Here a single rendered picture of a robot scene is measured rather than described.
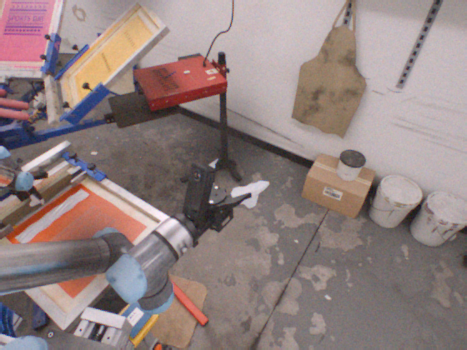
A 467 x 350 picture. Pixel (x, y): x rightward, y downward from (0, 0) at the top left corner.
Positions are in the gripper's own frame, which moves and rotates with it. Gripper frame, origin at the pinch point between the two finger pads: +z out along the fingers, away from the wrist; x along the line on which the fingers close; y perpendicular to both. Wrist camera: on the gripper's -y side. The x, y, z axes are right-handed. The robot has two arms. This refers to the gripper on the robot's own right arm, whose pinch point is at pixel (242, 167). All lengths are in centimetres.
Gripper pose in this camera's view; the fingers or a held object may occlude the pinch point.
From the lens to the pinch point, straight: 67.9
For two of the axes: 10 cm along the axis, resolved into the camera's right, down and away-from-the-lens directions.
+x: 7.7, 3.6, -5.3
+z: 6.3, -5.6, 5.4
